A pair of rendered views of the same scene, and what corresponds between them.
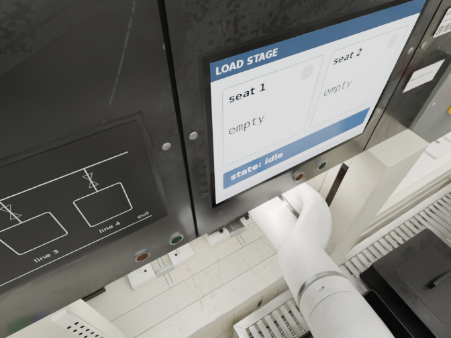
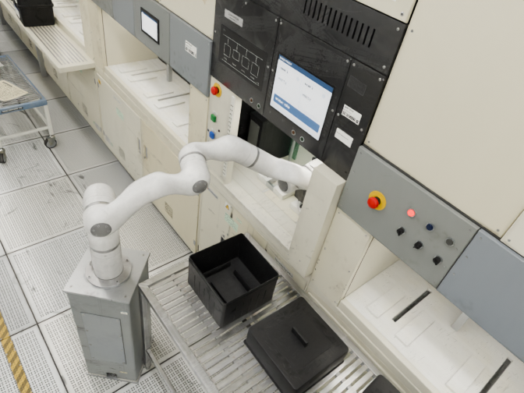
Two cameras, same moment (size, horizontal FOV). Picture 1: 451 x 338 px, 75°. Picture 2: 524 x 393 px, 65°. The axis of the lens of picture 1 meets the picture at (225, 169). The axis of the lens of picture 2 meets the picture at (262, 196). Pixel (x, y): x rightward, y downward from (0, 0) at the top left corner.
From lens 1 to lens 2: 1.51 m
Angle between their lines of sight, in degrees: 50
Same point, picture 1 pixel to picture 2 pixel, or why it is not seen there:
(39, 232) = (246, 63)
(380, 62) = (320, 102)
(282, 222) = not seen: hidden behind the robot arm
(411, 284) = (292, 318)
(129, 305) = (249, 176)
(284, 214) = not seen: hidden behind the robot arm
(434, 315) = (270, 327)
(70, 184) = (253, 57)
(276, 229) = not seen: hidden behind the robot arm
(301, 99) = (295, 88)
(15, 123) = (255, 39)
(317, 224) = (285, 166)
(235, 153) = (278, 88)
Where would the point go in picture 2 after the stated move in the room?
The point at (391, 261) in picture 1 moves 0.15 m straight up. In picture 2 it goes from (307, 309) to (316, 288)
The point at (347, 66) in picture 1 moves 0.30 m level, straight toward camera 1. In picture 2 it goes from (309, 90) to (229, 69)
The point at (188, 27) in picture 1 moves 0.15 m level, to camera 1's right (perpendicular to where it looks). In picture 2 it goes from (278, 44) to (286, 61)
